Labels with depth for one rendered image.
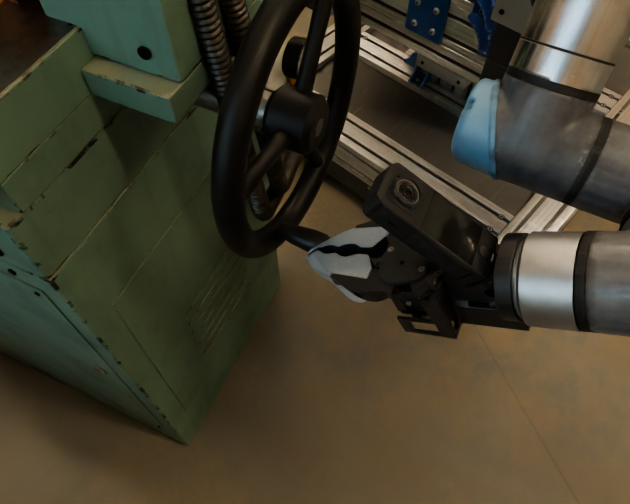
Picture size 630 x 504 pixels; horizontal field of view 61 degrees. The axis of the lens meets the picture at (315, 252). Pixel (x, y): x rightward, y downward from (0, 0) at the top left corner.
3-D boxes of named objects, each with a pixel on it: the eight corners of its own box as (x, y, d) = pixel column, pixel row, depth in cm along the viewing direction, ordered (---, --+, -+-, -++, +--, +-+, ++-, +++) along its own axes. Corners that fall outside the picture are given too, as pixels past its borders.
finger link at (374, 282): (330, 297, 50) (415, 306, 45) (322, 287, 49) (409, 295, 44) (349, 258, 52) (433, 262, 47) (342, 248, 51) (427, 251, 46)
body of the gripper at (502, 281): (397, 333, 51) (527, 352, 44) (361, 278, 46) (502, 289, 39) (422, 270, 55) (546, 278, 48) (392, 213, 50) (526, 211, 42)
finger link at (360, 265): (316, 307, 56) (393, 317, 51) (289, 272, 53) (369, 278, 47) (328, 284, 58) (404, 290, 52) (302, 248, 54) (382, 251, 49)
